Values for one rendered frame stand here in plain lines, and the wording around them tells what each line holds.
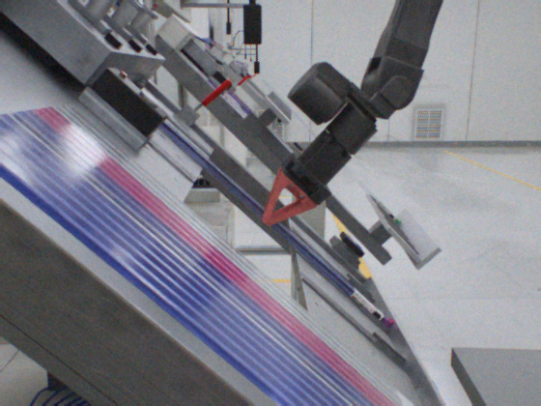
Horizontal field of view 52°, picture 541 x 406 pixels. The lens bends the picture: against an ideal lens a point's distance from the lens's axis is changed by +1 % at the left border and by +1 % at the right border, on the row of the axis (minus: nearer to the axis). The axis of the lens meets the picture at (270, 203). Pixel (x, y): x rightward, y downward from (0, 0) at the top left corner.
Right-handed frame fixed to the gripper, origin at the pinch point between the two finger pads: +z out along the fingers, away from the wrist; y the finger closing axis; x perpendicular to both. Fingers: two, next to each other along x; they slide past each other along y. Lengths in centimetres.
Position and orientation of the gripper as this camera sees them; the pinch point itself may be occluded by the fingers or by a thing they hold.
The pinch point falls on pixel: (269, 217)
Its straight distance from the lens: 79.6
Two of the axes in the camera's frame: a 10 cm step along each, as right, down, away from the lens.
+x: 7.4, 6.5, 1.7
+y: 0.1, 2.4, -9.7
